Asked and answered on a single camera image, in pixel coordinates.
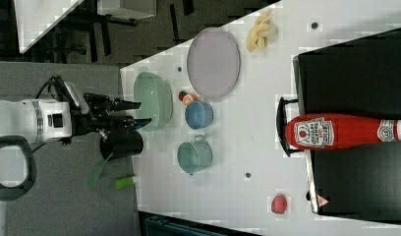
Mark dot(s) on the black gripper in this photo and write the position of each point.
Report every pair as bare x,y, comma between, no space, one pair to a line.
100,119

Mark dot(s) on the red plush ketchup bottle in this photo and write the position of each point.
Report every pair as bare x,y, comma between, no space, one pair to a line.
337,131

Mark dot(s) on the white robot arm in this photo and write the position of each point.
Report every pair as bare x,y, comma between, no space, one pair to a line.
48,120

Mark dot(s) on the black toaster oven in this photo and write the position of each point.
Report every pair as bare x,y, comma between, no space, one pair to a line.
360,77

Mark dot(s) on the green perforated colander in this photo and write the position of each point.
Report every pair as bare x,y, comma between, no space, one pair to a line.
155,97

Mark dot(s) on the red toy strawberry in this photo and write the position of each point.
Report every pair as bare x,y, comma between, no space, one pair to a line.
181,95

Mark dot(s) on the orange slice toy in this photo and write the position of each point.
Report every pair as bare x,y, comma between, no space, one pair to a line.
188,98

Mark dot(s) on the green marker pen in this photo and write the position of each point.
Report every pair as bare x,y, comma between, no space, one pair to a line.
125,182

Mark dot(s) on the blue small bowl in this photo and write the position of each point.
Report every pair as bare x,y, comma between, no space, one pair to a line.
198,115

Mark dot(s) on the green mug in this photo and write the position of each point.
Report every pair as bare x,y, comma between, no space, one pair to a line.
194,156

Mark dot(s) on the lavender round plate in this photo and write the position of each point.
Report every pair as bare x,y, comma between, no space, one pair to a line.
213,63

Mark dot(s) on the yellow plush banana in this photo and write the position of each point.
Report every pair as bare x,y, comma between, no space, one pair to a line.
263,32

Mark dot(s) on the pink red toy fruit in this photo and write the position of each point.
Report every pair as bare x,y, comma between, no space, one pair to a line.
279,204

